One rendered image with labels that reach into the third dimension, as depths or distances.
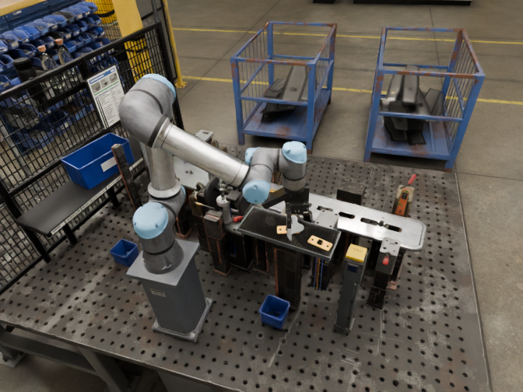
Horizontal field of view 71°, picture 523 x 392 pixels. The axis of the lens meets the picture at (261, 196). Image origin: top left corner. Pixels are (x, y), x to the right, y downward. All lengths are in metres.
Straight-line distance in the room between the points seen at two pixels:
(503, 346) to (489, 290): 0.40
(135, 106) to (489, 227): 2.92
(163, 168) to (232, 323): 0.78
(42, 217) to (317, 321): 1.34
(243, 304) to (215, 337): 0.19
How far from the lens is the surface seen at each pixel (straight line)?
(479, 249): 3.21
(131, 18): 2.41
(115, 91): 2.28
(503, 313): 2.89
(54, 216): 1.96
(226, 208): 1.64
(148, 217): 1.29
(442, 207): 2.33
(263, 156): 1.14
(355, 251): 1.34
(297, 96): 3.87
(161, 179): 1.30
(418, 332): 1.76
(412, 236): 1.67
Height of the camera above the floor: 2.16
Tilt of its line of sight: 41 degrees down
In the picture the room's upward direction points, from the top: 4 degrees counter-clockwise
